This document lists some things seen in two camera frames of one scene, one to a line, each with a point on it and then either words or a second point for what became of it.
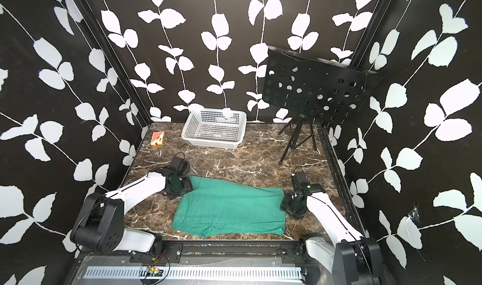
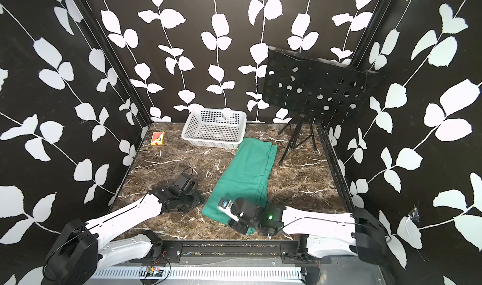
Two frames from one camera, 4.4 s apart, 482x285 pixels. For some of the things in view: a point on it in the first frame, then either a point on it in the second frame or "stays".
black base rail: x=204 y=253 stays
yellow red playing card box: x=157 y=138 stays
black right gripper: x=295 y=215 → x=235 y=225
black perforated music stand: x=310 y=89 stays
